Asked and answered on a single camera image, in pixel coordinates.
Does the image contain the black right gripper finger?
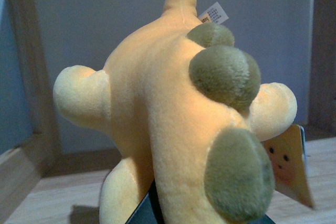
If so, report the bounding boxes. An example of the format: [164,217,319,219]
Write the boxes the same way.
[126,181,160,224]

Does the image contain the yellow plush dinosaur toy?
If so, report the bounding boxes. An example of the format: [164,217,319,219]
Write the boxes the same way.
[53,0,297,223]

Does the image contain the wooden shelf unit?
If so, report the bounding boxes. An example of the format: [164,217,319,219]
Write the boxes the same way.
[1,0,335,222]

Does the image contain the orange cardboard hang tag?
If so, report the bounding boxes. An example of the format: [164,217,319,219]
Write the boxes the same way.
[262,124,314,209]

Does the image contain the white fabric care label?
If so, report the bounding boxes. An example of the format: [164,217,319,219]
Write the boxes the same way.
[198,2,229,24]

